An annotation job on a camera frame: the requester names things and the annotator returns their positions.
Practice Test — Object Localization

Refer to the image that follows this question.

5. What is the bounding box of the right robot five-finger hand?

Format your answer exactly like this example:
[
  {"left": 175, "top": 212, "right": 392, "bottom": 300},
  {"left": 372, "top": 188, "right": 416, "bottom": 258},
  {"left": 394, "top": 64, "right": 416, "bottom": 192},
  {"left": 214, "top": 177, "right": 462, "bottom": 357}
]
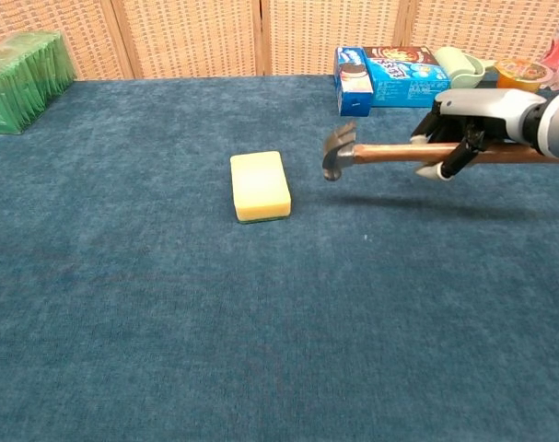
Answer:
[{"left": 410, "top": 87, "right": 542, "bottom": 182}]

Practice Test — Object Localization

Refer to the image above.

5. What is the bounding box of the wooden handle claw hammer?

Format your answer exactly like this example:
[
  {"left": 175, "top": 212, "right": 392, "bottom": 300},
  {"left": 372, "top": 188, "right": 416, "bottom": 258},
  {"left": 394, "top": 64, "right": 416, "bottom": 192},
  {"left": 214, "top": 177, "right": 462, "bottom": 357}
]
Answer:
[{"left": 321, "top": 121, "right": 559, "bottom": 182}]

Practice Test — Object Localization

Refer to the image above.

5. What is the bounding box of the yellow sponge with green base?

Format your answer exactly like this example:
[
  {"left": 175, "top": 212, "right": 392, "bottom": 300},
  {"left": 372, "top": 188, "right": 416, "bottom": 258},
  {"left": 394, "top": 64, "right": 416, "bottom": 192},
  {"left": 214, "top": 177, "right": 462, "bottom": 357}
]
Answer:
[{"left": 229, "top": 150, "right": 293, "bottom": 226}]

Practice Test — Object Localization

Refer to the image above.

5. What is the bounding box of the pale green lint roller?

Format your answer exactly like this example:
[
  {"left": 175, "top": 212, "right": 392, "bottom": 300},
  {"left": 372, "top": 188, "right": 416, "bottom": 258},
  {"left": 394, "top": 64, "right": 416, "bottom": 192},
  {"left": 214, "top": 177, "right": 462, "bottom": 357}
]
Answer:
[{"left": 433, "top": 46, "right": 497, "bottom": 89}]

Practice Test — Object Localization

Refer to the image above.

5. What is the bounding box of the orange jelly cup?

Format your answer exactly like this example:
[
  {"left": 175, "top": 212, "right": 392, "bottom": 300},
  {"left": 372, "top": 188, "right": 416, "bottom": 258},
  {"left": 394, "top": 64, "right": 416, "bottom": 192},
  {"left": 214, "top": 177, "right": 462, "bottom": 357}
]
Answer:
[{"left": 494, "top": 57, "right": 554, "bottom": 91}]

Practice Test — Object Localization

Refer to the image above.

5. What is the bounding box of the blue biscuit box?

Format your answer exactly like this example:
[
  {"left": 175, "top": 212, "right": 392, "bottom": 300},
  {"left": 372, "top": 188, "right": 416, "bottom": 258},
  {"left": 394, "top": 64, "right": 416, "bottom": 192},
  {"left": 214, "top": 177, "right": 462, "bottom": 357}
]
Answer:
[{"left": 367, "top": 54, "right": 452, "bottom": 109}]

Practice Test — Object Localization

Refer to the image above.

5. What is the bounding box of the blue pink Oreo box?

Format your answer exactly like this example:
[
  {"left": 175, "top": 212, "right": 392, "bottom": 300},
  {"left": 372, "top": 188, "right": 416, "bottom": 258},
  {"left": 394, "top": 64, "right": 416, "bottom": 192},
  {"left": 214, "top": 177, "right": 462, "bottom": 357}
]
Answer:
[{"left": 332, "top": 45, "right": 375, "bottom": 118}]

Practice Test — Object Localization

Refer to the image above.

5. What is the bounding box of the bamboo folding screen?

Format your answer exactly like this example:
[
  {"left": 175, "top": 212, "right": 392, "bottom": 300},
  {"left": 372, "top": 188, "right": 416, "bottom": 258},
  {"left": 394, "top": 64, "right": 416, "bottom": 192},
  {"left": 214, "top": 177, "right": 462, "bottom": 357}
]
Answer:
[{"left": 0, "top": 0, "right": 559, "bottom": 82}]

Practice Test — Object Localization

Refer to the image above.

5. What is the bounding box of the blue carpet table mat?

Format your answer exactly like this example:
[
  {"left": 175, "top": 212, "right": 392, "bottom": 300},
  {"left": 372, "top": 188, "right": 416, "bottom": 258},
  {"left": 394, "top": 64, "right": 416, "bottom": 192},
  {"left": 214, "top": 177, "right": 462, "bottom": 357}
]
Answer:
[{"left": 0, "top": 75, "right": 559, "bottom": 442}]

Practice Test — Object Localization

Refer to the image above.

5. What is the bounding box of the clear box of green packets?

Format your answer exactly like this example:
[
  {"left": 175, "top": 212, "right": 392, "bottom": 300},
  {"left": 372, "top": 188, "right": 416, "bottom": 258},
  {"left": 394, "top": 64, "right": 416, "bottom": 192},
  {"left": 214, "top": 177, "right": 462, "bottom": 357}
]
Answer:
[{"left": 0, "top": 29, "right": 77, "bottom": 136}]

